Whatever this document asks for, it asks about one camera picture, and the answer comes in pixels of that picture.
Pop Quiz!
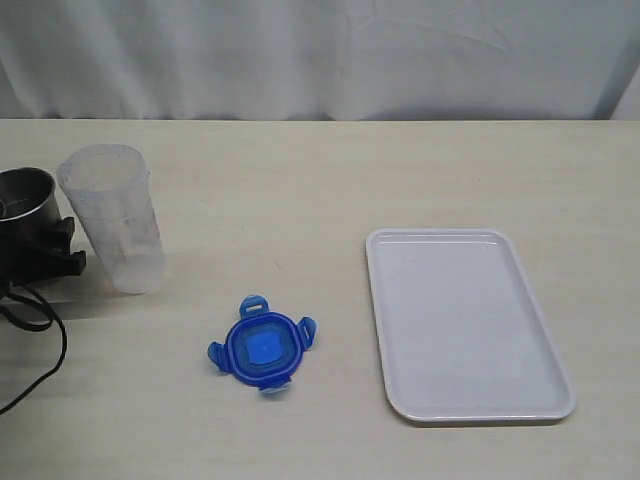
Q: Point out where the white backdrop curtain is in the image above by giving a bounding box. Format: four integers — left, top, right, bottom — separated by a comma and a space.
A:
1, 1, 639, 120

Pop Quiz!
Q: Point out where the white rectangular tray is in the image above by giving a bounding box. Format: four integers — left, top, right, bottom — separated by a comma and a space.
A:
365, 228, 576, 424

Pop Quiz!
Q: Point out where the blue plastic snap lid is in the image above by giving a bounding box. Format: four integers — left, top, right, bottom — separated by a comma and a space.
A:
207, 295, 317, 395

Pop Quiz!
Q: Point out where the tall translucent plastic container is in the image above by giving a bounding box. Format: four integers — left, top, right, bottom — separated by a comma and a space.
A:
56, 144, 165, 294

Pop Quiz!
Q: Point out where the black cable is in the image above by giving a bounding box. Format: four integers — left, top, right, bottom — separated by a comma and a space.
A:
0, 282, 70, 416

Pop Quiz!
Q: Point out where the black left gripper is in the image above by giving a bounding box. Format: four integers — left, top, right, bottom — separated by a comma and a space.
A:
1, 217, 87, 297

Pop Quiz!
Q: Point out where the stainless steel cup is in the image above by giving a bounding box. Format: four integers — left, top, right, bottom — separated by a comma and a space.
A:
1, 167, 62, 239

